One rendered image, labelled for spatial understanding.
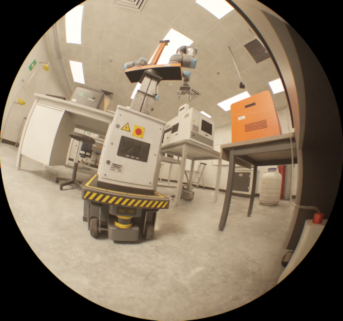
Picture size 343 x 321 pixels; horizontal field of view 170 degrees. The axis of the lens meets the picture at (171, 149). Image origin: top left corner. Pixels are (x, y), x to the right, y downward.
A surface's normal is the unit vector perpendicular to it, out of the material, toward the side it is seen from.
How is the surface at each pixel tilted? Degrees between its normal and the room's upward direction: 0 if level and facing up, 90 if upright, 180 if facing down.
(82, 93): 90
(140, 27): 180
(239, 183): 91
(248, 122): 90
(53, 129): 90
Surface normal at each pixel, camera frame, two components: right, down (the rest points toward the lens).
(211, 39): -0.16, 0.96
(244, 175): -0.84, -0.25
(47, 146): 0.51, -0.11
